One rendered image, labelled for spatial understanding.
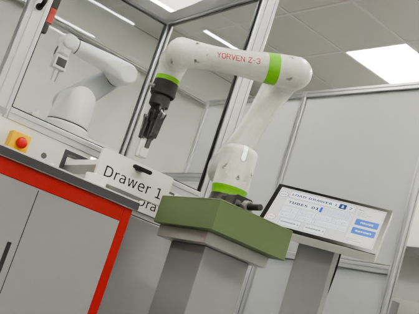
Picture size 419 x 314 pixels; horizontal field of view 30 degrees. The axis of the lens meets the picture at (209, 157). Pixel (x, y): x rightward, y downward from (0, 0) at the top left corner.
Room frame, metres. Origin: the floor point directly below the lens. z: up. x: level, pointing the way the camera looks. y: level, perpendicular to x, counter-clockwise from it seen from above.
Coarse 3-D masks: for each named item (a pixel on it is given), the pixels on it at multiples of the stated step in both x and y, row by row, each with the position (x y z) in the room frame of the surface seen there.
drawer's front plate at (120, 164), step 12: (108, 156) 2.54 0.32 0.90; (120, 156) 2.56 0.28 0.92; (96, 168) 2.53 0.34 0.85; (108, 168) 2.55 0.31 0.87; (120, 168) 2.57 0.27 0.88; (132, 168) 2.59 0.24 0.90; (108, 180) 2.56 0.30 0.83; (120, 180) 2.58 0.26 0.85; (144, 180) 2.62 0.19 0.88; (156, 180) 2.65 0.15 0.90; (168, 180) 2.67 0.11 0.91; (132, 192) 2.61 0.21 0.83; (144, 192) 2.63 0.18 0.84; (156, 192) 2.65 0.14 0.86; (168, 192) 2.68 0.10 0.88; (156, 204) 2.66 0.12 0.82
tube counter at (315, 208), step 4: (312, 204) 3.32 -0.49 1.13; (312, 208) 3.30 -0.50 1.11; (316, 208) 3.30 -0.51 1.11; (320, 208) 3.29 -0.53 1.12; (324, 208) 3.29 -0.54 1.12; (328, 208) 3.29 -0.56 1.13; (320, 212) 3.27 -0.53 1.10; (324, 212) 3.27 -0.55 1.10; (328, 212) 3.27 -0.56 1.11; (332, 212) 3.27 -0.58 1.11; (336, 212) 3.27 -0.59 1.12; (340, 212) 3.27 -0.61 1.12; (344, 212) 3.26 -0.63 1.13; (336, 216) 3.25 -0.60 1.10; (340, 216) 3.25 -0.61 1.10; (344, 216) 3.25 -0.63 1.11; (348, 216) 3.25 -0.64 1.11; (352, 216) 3.24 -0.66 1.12
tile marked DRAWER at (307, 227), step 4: (308, 224) 3.22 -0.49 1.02; (304, 228) 3.21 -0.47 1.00; (308, 228) 3.20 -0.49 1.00; (312, 228) 3.20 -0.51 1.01; (316, 228) 3.20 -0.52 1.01; (320, 228) 3.20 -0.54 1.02; (324, 228) 3.20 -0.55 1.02; (312, 232) 3.18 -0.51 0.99; (316, 232) 3.18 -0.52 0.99; (320, 232) 3.18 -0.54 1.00; (324, 232) 3.18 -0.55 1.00
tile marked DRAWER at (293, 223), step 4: (280, 220) 3.25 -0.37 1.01; (284, 220) 3.25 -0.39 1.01; (288, 220) 3.25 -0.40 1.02; (292, 220) 3.25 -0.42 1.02; (284, 224) 3.23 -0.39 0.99; (288, 224) 3.23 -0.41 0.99; (292, 224) 3.23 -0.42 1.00; (296, 224) 3.23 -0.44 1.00; (300, 224) 3.22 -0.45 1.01; (296, 228) 3.21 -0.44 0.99
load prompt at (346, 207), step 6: (294, 192) 3.38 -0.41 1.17; (294, 198) 3.35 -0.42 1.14; (300, 198) 3.35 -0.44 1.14; (306, 198) 3.35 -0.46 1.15; (312, 198) 3.35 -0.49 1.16; (318, 198) 3.34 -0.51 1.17; (324, 204) 3.31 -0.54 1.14; (330, 204) 3.31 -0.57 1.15; (336, 204) 3.31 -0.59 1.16; (342, 204) 3.30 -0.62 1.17; (348, 204) 3.30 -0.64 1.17; (342, 210) 3.28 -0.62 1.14; (348, 210) 3.28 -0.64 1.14; (354, 210) 3.27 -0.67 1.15
